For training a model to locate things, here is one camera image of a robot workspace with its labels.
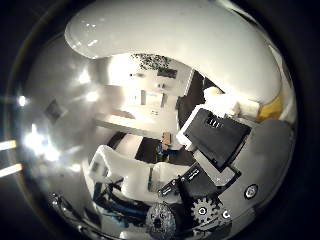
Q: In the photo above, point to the white yellow spray bottle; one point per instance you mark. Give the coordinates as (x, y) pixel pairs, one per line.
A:
(166, 30)

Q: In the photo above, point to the green leafy plant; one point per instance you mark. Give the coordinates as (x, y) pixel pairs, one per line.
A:
(151, 61)

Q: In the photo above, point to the dark wall picture frame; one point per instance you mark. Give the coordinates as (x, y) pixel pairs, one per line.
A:
(167, 73)

